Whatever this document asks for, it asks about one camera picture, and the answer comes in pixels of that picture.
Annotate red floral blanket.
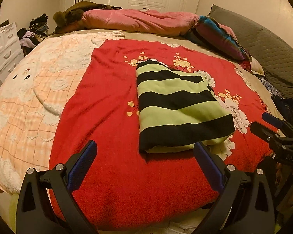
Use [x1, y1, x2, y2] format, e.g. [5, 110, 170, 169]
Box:
[49, 39, 281, 230]

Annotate dark red patterned cloth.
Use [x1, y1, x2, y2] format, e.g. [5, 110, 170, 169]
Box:
[239, 58, 253, 72]

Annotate beige bed sheet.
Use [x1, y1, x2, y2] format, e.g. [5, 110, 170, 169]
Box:
[46, 28, 284, 117]

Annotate green black striped frog sweater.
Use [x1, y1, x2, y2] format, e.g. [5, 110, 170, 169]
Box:
[136, 59, 235, 154]

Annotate grey quilted headboard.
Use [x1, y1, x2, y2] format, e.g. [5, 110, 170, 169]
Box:
[207, 4, 293, 103]

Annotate white drawer cabinet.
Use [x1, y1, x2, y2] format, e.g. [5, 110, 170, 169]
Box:
[0, 22, 25, 76]

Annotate pile of dark clothes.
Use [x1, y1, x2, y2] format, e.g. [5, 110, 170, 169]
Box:
[17, 15, 50, 49]

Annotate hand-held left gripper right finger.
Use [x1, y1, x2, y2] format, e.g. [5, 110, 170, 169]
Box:
[193, 141, 276, 234]

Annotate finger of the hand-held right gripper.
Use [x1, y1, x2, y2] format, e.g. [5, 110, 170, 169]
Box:
[262, 112, 293, 138]
[250, 121, 281, 144]

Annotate blue purple striped pillow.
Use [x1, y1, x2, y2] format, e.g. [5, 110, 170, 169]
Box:
[183, 15, 253, 61]

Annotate dark blue patterned clothes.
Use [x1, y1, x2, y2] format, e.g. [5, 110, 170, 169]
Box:
[257, 74, 293, 123]

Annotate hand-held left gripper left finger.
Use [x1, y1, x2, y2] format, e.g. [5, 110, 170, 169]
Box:
[16, 140, 98, 234]

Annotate peach checked fluffy blanket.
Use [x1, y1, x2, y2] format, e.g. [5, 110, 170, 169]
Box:
[0, 31, 126, 193]

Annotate small white pillow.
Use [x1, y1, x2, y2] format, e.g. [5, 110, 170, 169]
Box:
[249, 58, 265, 75]

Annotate pink pillow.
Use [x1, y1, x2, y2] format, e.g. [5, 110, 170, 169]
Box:
[82, 8, 201, 36]

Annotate olive coat with fur pompom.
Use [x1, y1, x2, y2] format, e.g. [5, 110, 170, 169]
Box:
[49, 1, 122, 35]

